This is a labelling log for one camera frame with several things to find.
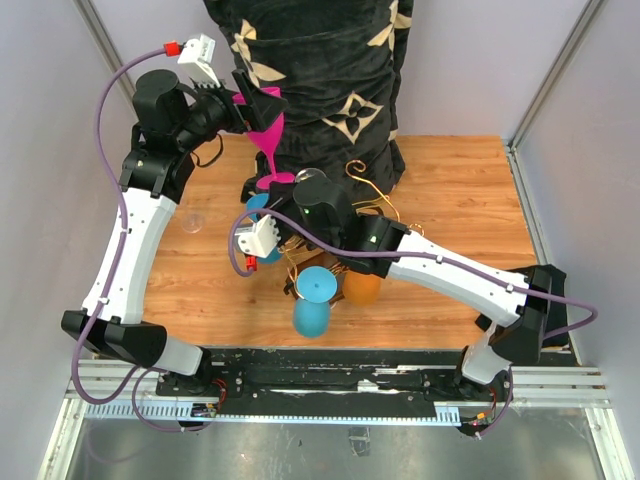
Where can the black floral plush blanket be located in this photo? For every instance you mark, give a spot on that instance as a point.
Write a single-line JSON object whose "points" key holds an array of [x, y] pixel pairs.
{"points": [[338, 64]]}

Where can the magenta wine glass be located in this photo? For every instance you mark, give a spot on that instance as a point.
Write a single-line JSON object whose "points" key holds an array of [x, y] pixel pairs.
{"points": [[267, 142]]}

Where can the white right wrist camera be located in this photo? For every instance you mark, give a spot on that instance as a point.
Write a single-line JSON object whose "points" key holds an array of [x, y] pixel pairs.
{"points": [[258, 242]]}

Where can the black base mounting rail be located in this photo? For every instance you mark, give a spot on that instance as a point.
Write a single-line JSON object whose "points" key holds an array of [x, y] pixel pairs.
{"points": [[334, 383]]}

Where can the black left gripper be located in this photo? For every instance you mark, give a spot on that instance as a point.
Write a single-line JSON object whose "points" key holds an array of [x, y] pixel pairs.
{"points": [[261, 107]]}

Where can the blue wine glass left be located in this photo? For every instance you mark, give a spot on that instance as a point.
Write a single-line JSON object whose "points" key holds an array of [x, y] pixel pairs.
{"points": [[260, 201]]}

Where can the gold wire wine glass rack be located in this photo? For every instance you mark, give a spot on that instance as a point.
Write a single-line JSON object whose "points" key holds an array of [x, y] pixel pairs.
{"points": [[370, 200]]}

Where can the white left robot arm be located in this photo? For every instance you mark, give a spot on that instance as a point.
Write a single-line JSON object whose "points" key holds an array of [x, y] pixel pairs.
{"points": [[173, 121]]}

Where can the blue wine glass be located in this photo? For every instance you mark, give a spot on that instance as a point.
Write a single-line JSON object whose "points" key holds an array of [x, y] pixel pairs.
{"points": [[260, 201], [315, 286]]}

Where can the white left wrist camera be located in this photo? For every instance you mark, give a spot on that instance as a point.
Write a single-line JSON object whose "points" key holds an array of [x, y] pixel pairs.
{"points": [[195, 58]]}

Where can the blue wine glass front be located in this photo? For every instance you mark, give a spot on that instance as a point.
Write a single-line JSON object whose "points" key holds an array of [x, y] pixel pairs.
{"points": [[315, 286]]}

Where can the orange wine glass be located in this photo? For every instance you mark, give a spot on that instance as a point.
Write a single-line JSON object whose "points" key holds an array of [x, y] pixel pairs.
{"points": [[361, 289]]}

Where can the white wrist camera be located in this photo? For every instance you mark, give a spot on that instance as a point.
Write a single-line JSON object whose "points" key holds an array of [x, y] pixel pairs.
{"points": [[258, 242], [195, 58]]}

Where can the clear wine glass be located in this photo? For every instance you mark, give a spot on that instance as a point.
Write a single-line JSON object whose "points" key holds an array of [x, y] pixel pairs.
{"points": [[193, 223], [308, 173]]}

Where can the aluminium frame post right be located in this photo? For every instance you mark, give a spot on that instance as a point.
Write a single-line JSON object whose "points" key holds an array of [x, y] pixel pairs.
{"points": [[561, 62]]}

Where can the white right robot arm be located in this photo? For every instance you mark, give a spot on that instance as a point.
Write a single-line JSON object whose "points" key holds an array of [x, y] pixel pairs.
{"points": [[521, 311]]}

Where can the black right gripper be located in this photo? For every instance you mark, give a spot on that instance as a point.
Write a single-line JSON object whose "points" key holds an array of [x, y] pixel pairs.
{"points": [[279, 195]]}

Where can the black cloth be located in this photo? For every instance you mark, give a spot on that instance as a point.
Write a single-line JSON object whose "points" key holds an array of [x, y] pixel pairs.
{"points": [[557, 315]]}

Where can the clear wine glass back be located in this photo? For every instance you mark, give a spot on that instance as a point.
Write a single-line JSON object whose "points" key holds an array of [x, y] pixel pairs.
{"points": [[308, 173]]}

